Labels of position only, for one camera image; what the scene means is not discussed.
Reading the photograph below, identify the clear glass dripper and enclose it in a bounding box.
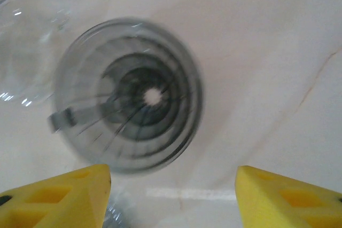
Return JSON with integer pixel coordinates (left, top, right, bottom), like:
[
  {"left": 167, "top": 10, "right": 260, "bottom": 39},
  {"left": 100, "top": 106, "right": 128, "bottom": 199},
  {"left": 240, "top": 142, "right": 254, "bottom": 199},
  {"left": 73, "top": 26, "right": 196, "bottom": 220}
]
[{"left": 0, "top": 0, "right": 72, "bottom": 60}]

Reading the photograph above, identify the clear glass server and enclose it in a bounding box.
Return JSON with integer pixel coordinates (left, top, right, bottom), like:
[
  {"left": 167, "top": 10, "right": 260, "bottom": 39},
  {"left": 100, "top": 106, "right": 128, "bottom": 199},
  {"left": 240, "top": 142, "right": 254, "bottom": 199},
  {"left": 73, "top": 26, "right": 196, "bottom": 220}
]
[{"left": 0, "top": 51, "right": 56, "bottom": 109}]

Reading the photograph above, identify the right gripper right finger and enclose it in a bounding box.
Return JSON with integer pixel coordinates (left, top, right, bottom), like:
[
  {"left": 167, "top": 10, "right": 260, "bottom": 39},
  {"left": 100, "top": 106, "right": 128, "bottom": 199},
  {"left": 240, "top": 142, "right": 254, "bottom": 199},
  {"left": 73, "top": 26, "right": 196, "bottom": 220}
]
[{"left": 235, "top": 165, "right": 342, "bottom": 228}]

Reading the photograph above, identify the grey glass dripper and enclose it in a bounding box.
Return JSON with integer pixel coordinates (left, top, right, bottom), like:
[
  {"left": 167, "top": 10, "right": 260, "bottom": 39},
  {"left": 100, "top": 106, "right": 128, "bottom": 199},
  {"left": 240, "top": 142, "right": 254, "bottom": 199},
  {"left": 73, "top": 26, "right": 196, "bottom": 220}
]
[{"left": 47, "top": 16, "right": 206, "bottom": 176}]

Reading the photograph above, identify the grey glass server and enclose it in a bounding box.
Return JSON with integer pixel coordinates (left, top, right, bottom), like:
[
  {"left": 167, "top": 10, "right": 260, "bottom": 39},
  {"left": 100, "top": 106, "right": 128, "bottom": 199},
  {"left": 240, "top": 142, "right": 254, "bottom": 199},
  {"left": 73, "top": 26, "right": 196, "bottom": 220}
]
[{"left": 105, "top": 193, "right": 136, "bottom": 228}]

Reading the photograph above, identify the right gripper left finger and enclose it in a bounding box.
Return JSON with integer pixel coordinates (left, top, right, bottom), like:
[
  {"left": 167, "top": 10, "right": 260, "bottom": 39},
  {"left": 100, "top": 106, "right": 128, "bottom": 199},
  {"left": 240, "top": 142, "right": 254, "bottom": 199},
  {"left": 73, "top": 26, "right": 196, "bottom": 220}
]
[{"left": 0, "top": 163, "right": 112, "bottom": 228}]

